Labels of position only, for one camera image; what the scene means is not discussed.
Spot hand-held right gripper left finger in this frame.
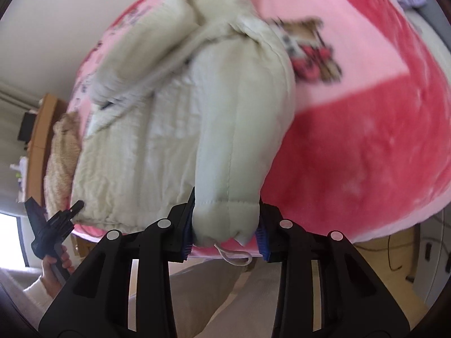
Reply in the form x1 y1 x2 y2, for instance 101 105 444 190
38 186 196 338

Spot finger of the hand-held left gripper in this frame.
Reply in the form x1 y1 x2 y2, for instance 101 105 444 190
46 200 85 241

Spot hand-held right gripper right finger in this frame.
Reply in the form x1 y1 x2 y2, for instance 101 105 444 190
255 201 411 338

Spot white quilted hooded jacket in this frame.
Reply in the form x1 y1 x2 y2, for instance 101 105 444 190
72 0 297 266

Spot person's left forearm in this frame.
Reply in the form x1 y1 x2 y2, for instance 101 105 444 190
22 276 59 324

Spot person's left hand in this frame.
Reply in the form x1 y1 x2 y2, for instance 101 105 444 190
41 244 75 298

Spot beige fluffy cloth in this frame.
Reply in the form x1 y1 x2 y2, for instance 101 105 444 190
44 111 83 219

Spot person's beige pants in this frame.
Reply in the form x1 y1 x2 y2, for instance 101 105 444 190
129 253 282 338

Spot wooden desk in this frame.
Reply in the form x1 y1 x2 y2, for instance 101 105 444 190
27 93 69 205

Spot beige curtain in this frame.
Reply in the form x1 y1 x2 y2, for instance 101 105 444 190
0 79 39 113

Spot pink printed blanket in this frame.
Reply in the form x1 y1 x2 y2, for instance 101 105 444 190
67 0 451 254

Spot black floor cable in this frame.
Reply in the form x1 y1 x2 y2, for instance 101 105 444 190
386 215 437 284

